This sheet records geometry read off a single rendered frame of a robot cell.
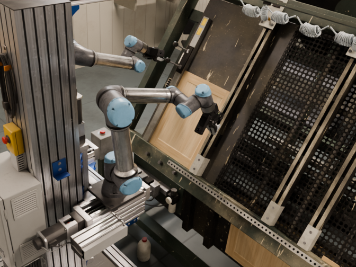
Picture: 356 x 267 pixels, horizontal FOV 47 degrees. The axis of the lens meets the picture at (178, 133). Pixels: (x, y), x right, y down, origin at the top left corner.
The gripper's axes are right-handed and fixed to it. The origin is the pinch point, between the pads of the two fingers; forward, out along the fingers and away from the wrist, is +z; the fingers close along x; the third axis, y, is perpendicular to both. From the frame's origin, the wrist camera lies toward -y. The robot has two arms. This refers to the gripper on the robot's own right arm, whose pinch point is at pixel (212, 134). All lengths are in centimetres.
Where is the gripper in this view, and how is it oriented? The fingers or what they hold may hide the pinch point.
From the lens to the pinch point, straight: 224.3
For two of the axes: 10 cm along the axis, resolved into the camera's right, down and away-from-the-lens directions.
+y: 6.7, -6.8, 3.1
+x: -7.0, -4.3, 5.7
